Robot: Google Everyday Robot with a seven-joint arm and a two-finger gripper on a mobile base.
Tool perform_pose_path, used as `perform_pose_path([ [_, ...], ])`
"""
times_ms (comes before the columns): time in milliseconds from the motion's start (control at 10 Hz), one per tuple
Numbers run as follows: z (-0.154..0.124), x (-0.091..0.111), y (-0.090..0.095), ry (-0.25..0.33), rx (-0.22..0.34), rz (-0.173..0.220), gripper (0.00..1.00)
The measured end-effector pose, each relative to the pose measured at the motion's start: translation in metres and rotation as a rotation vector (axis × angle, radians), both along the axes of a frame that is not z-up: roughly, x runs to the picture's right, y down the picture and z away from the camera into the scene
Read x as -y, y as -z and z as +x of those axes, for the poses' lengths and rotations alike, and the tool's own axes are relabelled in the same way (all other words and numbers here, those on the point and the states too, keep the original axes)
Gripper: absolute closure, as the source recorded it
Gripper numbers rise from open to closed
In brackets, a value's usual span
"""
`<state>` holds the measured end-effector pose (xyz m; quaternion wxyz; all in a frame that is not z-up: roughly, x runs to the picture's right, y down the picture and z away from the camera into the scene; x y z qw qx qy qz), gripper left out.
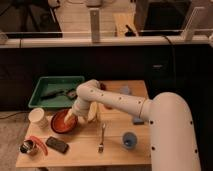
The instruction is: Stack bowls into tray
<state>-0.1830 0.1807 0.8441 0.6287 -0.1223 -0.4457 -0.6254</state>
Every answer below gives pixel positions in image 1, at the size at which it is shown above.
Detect red bowl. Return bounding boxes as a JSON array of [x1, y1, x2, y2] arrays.
[[51, 109, 78, 134]]

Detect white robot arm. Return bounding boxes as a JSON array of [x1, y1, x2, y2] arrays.
[[64, 79, 201, 171]]

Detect green plastic tray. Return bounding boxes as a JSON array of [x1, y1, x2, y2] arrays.
[[28, 76, 85, 109]]

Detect banana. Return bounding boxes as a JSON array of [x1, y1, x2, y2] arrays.
[[88, 102, 100, 123]]

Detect white paper cup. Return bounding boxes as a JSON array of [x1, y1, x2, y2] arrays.
[[28, 108, 48, 129]]

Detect bunch of dark grapes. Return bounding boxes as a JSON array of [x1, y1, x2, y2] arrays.
[[100, 82, 107, 91]]

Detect silver fork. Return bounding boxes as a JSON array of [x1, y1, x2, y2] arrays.
[[98, 123, 106, 153]]

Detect wooden table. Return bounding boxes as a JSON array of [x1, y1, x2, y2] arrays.
[[15, 79, 153, 169]]

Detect small metal cup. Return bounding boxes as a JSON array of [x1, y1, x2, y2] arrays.
[[19, 140, 38, 155]]

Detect blue cup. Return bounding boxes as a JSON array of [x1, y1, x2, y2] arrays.
[[122, 132, 137, 149]]

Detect blue sponge block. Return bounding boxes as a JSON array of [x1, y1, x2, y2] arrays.
[[132, 117, 144, 125]]

